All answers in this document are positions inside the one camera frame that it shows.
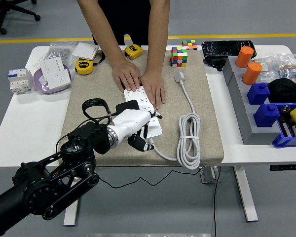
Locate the black office chair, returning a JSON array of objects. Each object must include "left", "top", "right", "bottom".
[{"left": 0, "top": 0, "right": 41, "bottom": 35}]

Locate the orange cylinder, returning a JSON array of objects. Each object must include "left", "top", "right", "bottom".
[
  {"left": 241, "top": 62, "right": 263, "bottom": 86},
  {"left": 234, "top": 46, "right": 255, "bottom": 69}
]

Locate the purple bowl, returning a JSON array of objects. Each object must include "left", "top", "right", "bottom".
[{"left": 33, "top": 63, "right": 72, "bottom": 95}]

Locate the white power strip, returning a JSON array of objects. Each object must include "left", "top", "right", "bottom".
[{"left": 123, "top": 86, "right": 163, "bottom": 144}]

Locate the white power strip cord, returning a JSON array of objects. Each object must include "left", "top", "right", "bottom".
[{"left": 148, "top": 71, "right": 202, "bottom": 170}]

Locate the white flat switch box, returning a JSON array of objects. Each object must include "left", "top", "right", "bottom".
[{"left": 71, "top": 42, "right": 99, "bottom": 60}]

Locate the thin black adapter cord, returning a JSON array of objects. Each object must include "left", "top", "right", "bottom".
[{"left": 95, "top": 112, "right": 204, "bottom": 190}]

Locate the white wall switch panel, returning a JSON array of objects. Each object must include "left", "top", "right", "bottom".
[{"left": 43, "top": 56, "right": 65, "bottom": 80}]

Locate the clear bag of screws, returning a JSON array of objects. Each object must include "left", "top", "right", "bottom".
[{"left": 33, "top": 41, "right": 77, "bottom": 67}]

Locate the person's right hand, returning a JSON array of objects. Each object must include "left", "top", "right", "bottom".
[{"left": 112, "top": 60, "right": 141, "bottom": 92}]

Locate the white wall socket panel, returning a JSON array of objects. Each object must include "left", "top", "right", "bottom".
[{"left": 46, "top": 70, "right": 72, "bottom": 90}]

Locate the black table control panel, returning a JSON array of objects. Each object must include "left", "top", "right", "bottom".
[{"left": 269, "top": 164, "right": 296, "bottom": 171}]

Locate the clear plastic bag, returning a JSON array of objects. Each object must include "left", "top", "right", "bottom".
[{"left": 253, "top": 55, "right": 281, "bottom": 83}]

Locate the large colourful puzzle cube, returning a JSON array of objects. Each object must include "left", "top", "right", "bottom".
[{"left": 170, "top": 45, "right": 188, "bottom": 68}]

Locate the small colourful puzzle cube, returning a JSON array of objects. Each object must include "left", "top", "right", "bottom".
[{"left": 181, "top": 39, "right": 198, "bottom": 51}]

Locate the black cloth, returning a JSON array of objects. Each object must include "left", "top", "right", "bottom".
[{"left": 266, "top": 78, "right": 296, "bottom": 104}]

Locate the black tape measure strap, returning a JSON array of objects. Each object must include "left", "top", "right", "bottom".
[{"left": 93, "top": 49, "right": 107, "bottom": 66}]

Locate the beige fabric mat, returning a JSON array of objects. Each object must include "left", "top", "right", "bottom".
[{"left": 60, "top": 50, "right": 224, "bottom": 167}]

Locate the white table leg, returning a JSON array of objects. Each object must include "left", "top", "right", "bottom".
[
  {"left": 63, "top": 198, "right": 79, "bottom": 227},
  {"left": 233, "top": 165, "right": 259, "bottom": 222}
]

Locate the clear bag of resistors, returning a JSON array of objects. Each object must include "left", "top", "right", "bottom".
[{"left": 277, "top": 53, "right": 296, "bottom": 83}]

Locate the black hanging cable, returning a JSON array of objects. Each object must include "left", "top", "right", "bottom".
[{"left": 213, "top": 165, "right": 222, "bottom": 237}]

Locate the square yellow tape measure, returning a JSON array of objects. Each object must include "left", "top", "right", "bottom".
[{"left": 124, "top": 43, "right": 144, "bottom": 61}]

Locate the person's left hand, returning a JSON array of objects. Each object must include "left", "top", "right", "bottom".
[{"left": 139, "top": 71, "right": 166, "bottom": 111}]

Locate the round yellow tape measure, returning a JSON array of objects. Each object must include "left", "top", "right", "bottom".
[{"left": 74, "top": 59, "right": 93, "bottom": 76}]

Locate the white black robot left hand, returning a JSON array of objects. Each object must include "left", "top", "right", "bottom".
[{"left": 108, "top": 108, "right": 163, "bottom": 152}]

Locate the blue block with knob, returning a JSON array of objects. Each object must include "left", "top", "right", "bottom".
[
  {"left": 253, "top": 103, "right": 281, "bottom": 128},
  {"left": 246, "top": 82, "right": 271, "bottom": 106}
]

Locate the metal bracket under table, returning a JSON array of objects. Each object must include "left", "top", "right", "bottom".
[{"left": 199, "top": 165, "right": 221, "bottom": 185}]

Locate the white circuit breaker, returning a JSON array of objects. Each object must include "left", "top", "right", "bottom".
[{"left": 7, "top": 68, "right": 34, "bottom": 95}]

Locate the grey stepped block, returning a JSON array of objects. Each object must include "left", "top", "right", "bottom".
[{"left": 223, "top": 56, "right": 282, "bottom": 146}]

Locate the black power adapter plug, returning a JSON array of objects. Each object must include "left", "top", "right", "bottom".
[{"left": 115, "top": 99, "right": 141, "bottom": 116}]

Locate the black glossy tray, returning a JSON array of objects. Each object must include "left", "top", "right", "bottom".
[{"left": 201, "top": 40, "right": 258, "bottom": 60}]

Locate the blue plastic bin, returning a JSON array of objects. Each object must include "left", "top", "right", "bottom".
[{"left": 271, "top": 102, "right": 296, "bottom": 149}]

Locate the small black device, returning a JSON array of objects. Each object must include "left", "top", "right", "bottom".
[{"left": 204, "top": 56, "right": 227, "bottom": 72}]

